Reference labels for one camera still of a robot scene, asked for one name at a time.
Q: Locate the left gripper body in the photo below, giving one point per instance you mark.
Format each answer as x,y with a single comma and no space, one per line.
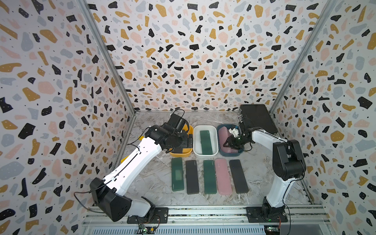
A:
181,141

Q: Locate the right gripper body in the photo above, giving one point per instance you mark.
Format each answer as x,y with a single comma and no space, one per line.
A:
236,142

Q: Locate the pink pencil case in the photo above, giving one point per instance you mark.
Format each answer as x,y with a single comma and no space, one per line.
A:
223,177
224,134

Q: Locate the light green pencil case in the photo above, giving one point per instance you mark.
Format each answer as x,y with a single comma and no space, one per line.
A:
177,180

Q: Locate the dark grey pencil case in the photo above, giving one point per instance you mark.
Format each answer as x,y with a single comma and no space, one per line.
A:
239,179
192,177

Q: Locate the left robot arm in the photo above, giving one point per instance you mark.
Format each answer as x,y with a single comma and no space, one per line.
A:
109,193

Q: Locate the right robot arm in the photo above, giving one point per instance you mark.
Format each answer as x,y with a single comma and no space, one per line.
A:
287,161

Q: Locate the dark teal storage box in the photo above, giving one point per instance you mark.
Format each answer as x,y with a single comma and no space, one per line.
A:
230,127

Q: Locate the yellow storage box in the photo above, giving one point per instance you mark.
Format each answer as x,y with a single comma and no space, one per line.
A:
185,152

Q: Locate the white storage box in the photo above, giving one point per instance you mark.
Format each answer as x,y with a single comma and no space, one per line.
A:
197,144

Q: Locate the black briefcase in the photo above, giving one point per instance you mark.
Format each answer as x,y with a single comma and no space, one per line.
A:
256,115

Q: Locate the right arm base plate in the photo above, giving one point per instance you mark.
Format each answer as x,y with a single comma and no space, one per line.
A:
266,214

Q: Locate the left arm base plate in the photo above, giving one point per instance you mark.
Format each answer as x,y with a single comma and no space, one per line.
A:
158,215

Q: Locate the aluminium rail frame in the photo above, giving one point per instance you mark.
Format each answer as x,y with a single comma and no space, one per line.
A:
236,220

